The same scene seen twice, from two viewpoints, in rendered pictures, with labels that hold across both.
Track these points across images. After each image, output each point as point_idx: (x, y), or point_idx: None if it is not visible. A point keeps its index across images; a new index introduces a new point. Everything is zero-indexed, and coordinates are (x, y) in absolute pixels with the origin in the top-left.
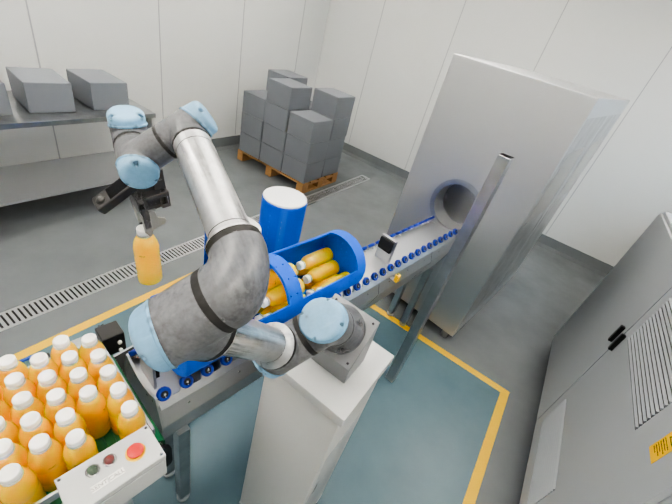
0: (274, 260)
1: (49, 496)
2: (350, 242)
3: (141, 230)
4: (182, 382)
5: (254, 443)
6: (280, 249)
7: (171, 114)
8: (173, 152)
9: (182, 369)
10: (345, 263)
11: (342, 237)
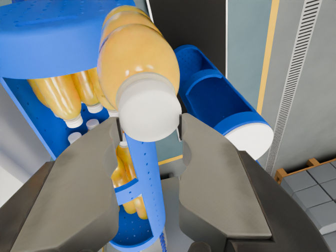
0: (119, 197)
1: None
2: (125, 249)
3: (132, 108)
4: (14, 0)
5: None
6: (149, 198)
7: None
8: None
9: (0, 8)
10: (128, 216)
11: (135, 247)
